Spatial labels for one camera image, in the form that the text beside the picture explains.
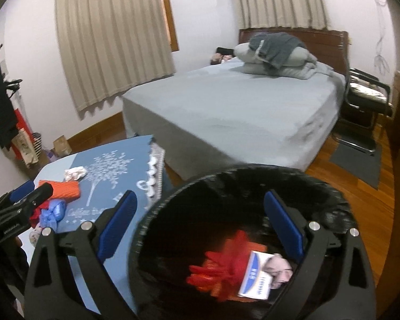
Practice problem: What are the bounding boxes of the brown paper bag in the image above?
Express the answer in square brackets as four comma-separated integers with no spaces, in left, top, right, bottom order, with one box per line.
[53,134,70,155]

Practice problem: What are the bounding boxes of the wide beige curtain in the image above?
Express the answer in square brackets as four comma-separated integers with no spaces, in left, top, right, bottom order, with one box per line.
[53,0,177,120]

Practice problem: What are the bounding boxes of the wooden window frame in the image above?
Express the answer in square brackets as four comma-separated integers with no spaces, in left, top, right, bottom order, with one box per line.
[156,0,181,52]

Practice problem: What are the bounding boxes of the blue plastic bag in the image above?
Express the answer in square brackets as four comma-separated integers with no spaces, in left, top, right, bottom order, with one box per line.
[42,198,67,230]

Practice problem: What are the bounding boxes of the black-lined waste bin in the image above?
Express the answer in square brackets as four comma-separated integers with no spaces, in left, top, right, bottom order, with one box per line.
[127,164,359,320]

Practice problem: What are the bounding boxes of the grey floor mat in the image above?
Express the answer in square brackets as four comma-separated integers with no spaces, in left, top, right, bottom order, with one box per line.
[330,142,383,190]

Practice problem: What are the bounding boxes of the black coat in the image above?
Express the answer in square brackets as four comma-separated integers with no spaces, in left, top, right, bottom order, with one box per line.
[0,62,19,150]

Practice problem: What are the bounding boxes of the patterned chair cushion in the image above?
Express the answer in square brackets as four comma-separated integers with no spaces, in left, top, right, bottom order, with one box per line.
[348,82,389,102]

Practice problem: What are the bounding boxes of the narrow beige curtain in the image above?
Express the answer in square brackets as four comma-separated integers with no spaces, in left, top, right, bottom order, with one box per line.
[227,0,329,30]

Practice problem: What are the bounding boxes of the black metal chair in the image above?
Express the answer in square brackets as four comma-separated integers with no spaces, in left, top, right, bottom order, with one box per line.
[331,67,394,154]

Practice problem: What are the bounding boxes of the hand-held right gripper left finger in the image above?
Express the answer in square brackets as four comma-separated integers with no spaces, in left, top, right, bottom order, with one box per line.
[24,189,139,320]

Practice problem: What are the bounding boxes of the wooden headboard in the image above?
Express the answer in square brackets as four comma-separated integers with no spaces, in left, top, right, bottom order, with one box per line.
[238,27,349,77]

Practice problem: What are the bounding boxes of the pinkish stuffed toy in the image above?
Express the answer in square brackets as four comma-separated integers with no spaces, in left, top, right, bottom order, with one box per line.
[210,53,235,65]

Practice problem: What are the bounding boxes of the orange foam net sleeve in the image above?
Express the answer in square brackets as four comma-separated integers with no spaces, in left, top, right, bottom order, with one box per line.
[37,179,81,204]

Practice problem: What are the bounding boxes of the striped bag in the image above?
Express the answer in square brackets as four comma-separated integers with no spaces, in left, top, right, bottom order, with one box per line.
[31,133,42,162]

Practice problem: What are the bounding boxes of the white blue printed packet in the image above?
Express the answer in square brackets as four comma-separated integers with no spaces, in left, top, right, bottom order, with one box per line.
[237,251,294,299]

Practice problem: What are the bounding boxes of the white wall cables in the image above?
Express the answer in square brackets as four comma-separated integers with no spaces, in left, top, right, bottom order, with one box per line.
[365,0,392,74]

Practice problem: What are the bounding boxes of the blue tree-print tablecloth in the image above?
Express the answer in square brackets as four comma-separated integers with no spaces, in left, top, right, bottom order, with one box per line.
[18,135,174,315]

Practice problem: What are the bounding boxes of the dark grey blanket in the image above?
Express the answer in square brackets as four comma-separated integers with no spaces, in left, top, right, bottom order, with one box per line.
[248,33,307,69]

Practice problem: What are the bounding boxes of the beige tote bag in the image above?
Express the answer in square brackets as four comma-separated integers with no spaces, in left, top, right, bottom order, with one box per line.
[11,128,39,169]

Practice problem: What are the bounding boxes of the folded light grey duvet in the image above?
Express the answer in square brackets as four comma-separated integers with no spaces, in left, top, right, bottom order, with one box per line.
[233,42,335,80]

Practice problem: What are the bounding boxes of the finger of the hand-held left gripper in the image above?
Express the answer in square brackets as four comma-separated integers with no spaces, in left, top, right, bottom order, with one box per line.
[0,180,34,209]
[2,183,54,221]

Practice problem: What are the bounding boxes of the white tissue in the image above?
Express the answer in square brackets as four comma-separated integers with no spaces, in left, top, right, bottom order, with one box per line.
[64,166,87,182]

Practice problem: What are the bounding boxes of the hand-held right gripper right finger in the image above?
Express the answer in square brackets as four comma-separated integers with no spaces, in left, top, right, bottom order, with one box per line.
[250,189,377,320]

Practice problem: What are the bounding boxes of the bed with grey sheet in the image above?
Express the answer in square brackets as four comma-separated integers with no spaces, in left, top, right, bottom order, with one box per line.
[121,61,347,181]

